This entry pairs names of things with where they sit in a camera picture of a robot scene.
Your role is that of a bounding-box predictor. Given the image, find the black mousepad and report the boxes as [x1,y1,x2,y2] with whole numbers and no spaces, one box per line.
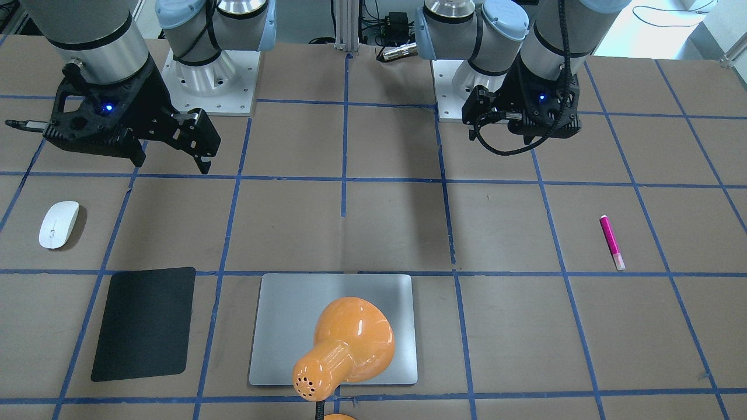
[90,267,197,382]

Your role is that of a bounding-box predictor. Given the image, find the orange desk lamp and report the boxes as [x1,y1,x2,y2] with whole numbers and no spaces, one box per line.
[292,297,396,419]

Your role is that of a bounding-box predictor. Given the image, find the white computer mouse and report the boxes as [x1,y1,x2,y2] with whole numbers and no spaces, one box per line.
[39,201,80,250]

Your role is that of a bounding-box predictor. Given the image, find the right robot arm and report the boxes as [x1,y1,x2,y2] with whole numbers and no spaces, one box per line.
[5,1,277,174]

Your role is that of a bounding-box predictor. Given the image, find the pink marker pen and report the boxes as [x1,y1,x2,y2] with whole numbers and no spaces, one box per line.
[599,215,626,271]

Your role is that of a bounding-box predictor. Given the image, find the silver laptop notebook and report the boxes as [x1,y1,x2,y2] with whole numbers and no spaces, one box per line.
[247,273,418,386]

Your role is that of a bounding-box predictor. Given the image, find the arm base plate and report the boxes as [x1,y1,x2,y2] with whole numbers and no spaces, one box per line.
[431,59,506,123]
[161,51,261,117]

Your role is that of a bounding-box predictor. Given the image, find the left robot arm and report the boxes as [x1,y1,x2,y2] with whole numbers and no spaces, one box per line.
[414,1,628,155]

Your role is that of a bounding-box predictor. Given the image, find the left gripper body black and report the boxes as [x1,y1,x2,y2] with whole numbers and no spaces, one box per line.
[462,58,582,145]

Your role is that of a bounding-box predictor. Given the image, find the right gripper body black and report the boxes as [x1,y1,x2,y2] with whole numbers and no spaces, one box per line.
[43,56,176,167]

